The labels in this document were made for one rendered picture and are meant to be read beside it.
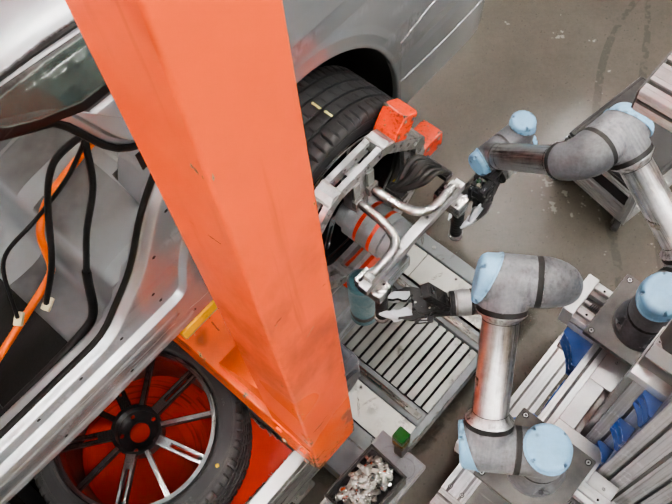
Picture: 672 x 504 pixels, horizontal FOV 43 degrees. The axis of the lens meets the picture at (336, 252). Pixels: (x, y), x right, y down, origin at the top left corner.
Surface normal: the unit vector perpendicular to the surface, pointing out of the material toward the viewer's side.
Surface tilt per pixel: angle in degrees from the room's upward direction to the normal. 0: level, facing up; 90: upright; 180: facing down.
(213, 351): 0
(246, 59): 90
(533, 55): 0
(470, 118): 0
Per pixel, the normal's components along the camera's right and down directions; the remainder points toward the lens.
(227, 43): 0.75, 0.58
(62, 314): -0.05, -0.44
